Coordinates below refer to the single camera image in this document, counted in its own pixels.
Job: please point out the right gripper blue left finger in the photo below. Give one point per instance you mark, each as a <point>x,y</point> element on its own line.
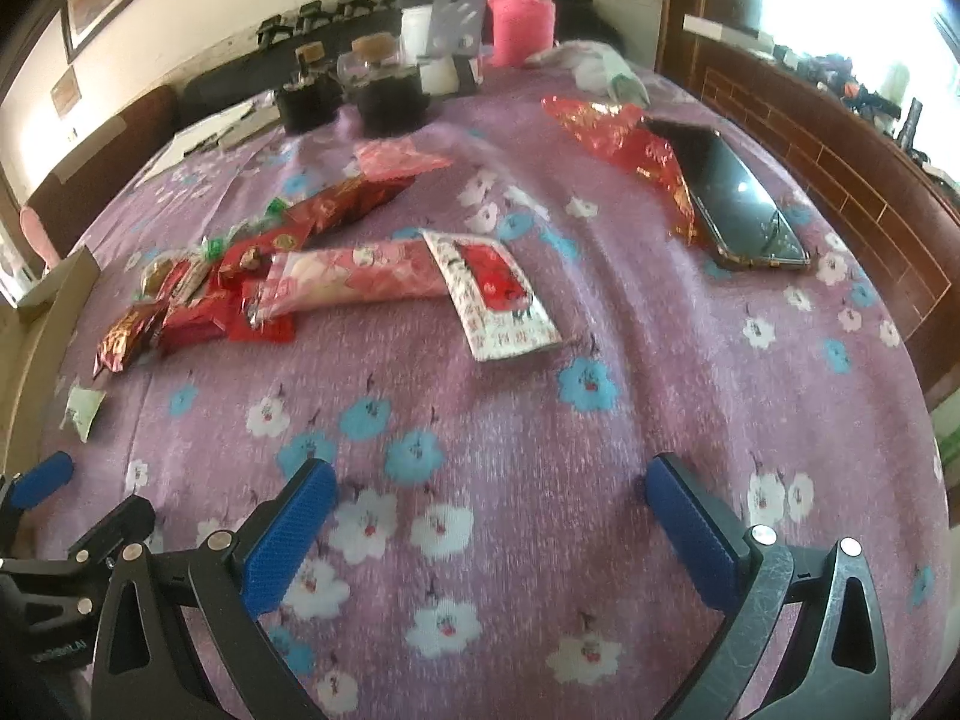
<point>145,662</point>

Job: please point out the pink cartoon candy packet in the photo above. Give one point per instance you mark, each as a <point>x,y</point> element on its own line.
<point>377,272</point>

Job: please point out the long red snack packet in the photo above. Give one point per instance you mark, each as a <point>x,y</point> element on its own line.
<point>345,203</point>

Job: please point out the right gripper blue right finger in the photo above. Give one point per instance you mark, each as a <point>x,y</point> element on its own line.
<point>836,663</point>

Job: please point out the dark red gold snack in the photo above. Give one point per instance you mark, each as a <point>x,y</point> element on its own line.
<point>128,338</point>

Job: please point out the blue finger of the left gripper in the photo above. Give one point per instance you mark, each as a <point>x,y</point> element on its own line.
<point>24,491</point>
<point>86,568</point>

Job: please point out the black smartphone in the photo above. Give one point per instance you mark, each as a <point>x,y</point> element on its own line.
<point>744,225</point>

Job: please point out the pink water bottle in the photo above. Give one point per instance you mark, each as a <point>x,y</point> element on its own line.
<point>521,28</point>

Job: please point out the red foil bag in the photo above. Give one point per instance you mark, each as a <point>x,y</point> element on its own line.
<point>619,134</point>

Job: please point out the white cup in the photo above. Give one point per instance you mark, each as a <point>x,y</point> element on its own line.
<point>415,24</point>

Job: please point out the maroon armchair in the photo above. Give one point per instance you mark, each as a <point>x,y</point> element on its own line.
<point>80,187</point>

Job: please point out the black sofa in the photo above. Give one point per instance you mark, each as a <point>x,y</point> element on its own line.
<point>288,47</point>

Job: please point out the green clear candy packet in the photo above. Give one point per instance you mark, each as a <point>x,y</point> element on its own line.
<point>273,215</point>

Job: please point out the grey perforated stand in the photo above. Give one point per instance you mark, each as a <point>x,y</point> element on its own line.
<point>456,28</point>

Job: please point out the pale green snack packet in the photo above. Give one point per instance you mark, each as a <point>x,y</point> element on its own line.
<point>82,407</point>

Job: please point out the red bar snack packet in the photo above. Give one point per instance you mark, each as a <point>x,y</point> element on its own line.
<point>208,319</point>

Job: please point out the purple floral tablecloth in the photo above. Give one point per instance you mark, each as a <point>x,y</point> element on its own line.
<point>488,558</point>

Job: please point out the cardboard tray box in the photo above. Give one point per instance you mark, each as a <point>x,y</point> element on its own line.
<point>35,336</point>

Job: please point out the white red snack packet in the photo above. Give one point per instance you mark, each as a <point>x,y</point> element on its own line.
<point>497,307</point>

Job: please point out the black jar with cork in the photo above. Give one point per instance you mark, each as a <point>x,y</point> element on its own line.
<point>385,90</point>

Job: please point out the white paper sheet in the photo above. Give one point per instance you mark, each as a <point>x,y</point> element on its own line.
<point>217,132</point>

